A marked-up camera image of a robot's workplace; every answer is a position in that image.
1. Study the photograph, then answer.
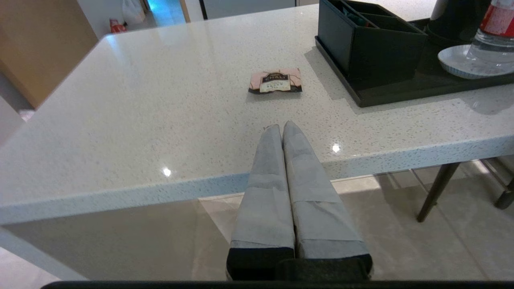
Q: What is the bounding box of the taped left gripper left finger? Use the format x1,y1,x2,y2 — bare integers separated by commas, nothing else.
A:
227,124,296,259

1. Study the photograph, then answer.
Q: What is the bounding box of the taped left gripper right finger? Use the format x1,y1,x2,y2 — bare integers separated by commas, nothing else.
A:
282,120,372,261

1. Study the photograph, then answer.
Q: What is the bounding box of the pink tea bag packet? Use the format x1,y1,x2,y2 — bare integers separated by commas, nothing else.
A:
248,67,303,95

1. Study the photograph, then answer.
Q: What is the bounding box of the clear water bottle red cap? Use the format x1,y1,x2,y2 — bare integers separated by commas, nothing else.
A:
467,0,514,67

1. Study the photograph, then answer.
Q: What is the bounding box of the black electric kettle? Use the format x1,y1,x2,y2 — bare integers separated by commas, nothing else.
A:
426,0,492,45

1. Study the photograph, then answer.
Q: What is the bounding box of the dark table leg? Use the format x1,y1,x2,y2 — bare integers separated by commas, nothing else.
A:
416,163,461,223
494,177,514,210

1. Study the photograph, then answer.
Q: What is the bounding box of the black rectangular serving tray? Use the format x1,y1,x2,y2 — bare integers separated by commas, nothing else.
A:
314,18,514,108

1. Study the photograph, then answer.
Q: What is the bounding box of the black compartment organizer box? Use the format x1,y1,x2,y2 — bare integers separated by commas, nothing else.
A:
317,0,428,88

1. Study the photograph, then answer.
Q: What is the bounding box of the dark teal sachet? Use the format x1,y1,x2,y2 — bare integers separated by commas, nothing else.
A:
342,5,364,25

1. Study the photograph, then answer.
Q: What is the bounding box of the white plastic bag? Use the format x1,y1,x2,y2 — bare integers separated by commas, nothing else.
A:
122,0,146,25

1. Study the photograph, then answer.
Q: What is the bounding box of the brown wooden door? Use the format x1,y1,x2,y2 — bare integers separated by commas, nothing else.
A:
0,0,99,110

